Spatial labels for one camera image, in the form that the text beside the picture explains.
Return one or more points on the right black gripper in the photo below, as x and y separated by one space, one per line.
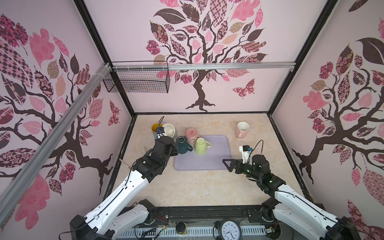
238 166

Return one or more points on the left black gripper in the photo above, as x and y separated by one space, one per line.
174 151

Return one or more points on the dark green mug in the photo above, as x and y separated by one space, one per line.
183 145

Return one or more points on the grey mug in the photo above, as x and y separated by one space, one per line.
170 131

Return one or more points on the blue butterfly mug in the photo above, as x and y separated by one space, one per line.
154 128

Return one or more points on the pink patterned mug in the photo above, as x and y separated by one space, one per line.
242 130

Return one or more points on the light green mug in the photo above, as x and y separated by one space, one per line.
201 146

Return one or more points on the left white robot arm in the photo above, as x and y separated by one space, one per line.
107 221

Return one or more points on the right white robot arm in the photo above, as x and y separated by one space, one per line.
286 206

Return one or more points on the pink round mug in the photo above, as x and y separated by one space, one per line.
191 136

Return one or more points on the lavender plastic tray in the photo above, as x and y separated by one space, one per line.
211 160

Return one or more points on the round analog clock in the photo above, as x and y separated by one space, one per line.
230 230

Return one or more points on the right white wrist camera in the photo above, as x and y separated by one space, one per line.
246 152

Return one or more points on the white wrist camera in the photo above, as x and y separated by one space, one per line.
246 152
160 132

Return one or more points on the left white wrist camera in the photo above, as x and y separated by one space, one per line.
160 132

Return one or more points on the black wire basket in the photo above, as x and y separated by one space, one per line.
138 77

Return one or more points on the white cable duct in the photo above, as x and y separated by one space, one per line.
191 233

